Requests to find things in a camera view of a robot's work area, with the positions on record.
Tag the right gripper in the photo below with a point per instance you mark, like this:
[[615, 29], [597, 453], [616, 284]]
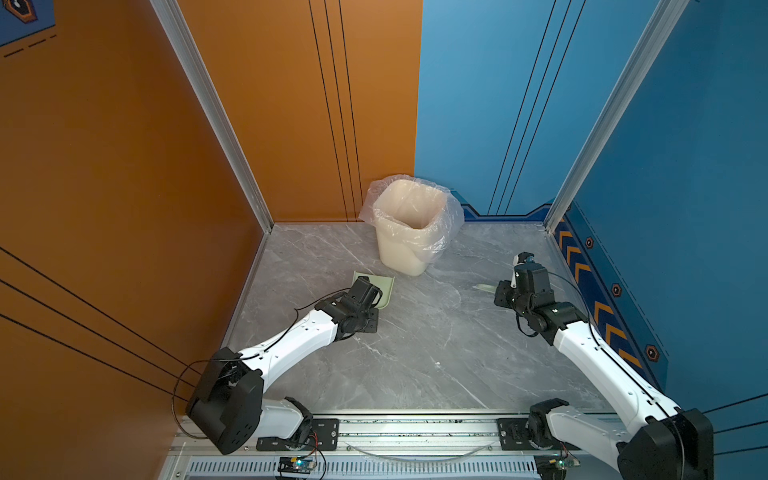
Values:
[[501, 289]]

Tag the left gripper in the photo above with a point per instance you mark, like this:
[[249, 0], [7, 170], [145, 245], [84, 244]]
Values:
[[373, 312]]

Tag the green hand brush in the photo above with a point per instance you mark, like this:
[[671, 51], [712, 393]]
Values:
[[485, 288]]

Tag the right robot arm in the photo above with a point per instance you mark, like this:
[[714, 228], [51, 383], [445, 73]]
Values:
[[656, 440]]

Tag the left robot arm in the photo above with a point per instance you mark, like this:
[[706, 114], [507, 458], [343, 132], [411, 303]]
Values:
[[228, 403]]

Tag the cream plastic trash bin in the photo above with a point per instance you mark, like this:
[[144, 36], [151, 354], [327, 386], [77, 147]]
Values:
[[412, 223]]

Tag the clear plastic bin liner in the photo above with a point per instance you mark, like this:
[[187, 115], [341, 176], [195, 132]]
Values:
[[455, 208]]

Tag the left green circuit board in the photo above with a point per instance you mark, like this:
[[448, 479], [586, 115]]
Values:
[[295, 467]]

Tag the right circuit board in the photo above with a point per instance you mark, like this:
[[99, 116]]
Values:
[[555, 468]]

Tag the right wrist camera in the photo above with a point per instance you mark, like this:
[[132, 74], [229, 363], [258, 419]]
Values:
[[521, 262]]

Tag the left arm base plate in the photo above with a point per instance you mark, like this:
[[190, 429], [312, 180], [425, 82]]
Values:
[[324, 434]]

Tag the aluminium front rail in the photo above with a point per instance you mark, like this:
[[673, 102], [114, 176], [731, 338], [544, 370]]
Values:
[[389, 445]]

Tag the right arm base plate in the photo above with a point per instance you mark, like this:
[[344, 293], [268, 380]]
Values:
[[514, 435]]

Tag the right aluminium corner post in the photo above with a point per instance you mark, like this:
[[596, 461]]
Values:
[[653, 38]]

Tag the aluminium corner post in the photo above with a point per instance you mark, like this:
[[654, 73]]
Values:
[[177, 31], [653, 38]]

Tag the left aluminium corner post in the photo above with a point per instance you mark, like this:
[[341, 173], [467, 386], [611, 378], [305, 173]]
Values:
[[177, 31]]

